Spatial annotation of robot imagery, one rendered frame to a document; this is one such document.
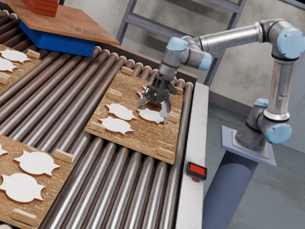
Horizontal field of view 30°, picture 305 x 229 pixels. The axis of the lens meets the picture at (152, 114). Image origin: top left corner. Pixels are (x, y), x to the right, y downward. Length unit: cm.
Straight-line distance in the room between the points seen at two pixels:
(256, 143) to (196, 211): 92
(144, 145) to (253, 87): 418
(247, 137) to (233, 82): 352
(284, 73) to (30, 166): 121
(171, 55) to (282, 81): 51
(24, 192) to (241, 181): 143
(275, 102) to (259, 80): 370
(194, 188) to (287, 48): 73
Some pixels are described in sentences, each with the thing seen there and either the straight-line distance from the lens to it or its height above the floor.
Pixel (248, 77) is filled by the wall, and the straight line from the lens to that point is 620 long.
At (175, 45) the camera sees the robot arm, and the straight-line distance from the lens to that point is 227.
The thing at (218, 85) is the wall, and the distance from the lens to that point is 622.
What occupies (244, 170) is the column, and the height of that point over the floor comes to 77.
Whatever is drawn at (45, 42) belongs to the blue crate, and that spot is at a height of 96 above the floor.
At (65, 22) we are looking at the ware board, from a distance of 299.
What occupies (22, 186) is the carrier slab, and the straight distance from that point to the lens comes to 161.
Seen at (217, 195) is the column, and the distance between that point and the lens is 282.
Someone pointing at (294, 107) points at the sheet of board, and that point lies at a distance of 592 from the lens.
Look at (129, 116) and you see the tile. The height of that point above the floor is 95.
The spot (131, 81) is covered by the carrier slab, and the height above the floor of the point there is 94.
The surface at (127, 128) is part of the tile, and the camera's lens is 218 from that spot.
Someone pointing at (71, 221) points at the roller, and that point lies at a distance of 158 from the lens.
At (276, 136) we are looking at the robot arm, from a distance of 257.
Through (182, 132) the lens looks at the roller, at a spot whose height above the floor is 92.
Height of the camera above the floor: 176
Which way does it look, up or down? 20 degrees down
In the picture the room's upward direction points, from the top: 22 degrees clockwise
